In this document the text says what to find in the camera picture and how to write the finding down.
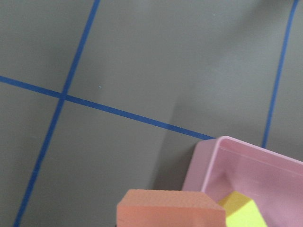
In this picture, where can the orange foam block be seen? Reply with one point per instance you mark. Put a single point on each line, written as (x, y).
(164, 208)

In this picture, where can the yellow foam block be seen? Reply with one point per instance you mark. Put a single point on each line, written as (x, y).
(241, 211)

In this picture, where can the pink plastic bin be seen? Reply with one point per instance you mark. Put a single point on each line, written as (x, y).
(274, 181)

